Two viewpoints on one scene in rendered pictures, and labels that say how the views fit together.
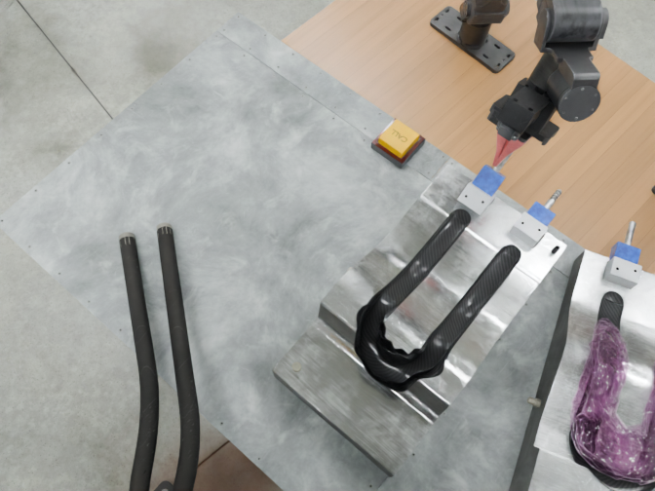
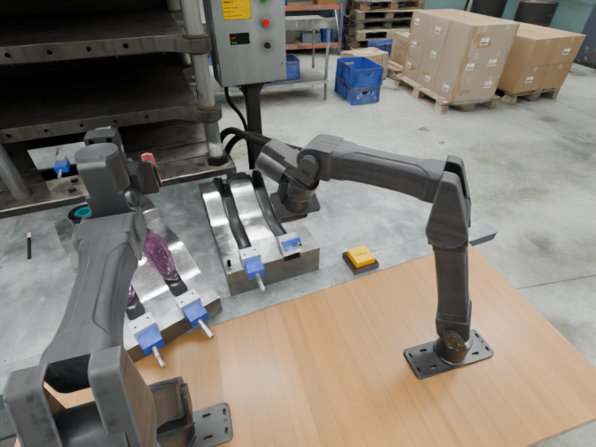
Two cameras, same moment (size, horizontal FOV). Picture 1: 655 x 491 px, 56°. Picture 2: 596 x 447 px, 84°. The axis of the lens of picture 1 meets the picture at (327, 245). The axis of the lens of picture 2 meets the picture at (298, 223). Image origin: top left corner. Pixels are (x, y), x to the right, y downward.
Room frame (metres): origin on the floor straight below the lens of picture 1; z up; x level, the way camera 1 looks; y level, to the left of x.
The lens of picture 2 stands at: (0.86, -0.83, 1.52)
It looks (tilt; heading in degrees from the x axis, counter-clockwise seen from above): 40 degrees down; 118
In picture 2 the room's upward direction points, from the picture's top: straight up
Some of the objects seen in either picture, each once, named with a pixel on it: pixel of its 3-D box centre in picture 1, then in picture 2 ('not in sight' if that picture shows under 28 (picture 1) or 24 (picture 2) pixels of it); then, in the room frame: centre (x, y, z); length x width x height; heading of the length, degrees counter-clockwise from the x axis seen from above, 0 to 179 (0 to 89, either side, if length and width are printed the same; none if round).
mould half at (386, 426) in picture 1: (423, 307); (250, 213); (0.32, -0.17, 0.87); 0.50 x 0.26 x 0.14; 140
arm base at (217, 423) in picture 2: not in sight; (174, 429); (0.55, -0.74, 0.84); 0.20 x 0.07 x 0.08; 45
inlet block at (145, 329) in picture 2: not in sight; (152, 344); (0.39, -0.64, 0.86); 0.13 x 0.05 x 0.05; 158
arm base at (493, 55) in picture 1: (475, 27); (452, 345); (0.97, -0.32, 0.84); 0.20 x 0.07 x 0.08; 45
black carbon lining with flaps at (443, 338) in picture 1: (438, 295); (247, 204); (0.33, -0.19, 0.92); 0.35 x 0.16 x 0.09; 140
